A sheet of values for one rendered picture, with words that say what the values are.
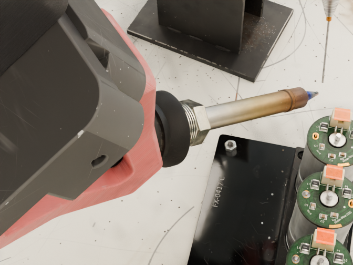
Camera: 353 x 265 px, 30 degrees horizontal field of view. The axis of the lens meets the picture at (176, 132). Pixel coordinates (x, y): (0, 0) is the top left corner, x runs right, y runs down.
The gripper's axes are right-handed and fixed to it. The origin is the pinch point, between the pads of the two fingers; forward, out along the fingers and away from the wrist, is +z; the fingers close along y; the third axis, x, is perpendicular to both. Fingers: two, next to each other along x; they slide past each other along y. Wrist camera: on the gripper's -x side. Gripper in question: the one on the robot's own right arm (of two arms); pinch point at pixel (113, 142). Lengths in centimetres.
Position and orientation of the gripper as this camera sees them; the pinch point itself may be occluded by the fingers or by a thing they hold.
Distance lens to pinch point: 20.2
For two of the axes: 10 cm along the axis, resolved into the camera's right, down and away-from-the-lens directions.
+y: -5.2, -7.2, 4.7
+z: 4.3, 2.5, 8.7
